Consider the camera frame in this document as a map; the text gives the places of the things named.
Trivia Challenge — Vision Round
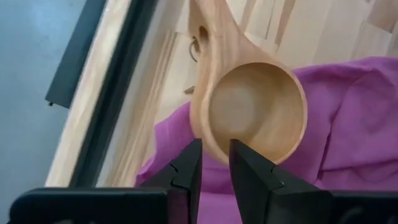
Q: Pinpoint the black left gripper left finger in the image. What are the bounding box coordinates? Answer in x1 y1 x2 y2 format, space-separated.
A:
139 138 203 224

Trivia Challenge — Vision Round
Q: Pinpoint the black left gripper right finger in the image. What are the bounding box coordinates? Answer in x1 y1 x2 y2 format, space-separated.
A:
229 139 330 224

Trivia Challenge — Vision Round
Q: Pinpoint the wooden cup with handle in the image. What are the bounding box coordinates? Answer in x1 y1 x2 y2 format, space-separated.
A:
188 0 308 166

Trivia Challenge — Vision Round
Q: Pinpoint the purple cloth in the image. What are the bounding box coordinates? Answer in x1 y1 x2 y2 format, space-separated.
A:
135 55 398 224

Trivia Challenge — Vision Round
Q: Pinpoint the black table base bar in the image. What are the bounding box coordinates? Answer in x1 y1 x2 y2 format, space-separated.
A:
45 0 108 109

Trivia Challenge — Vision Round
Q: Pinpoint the black table frame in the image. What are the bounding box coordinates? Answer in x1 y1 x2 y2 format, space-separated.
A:
70 0 159 187

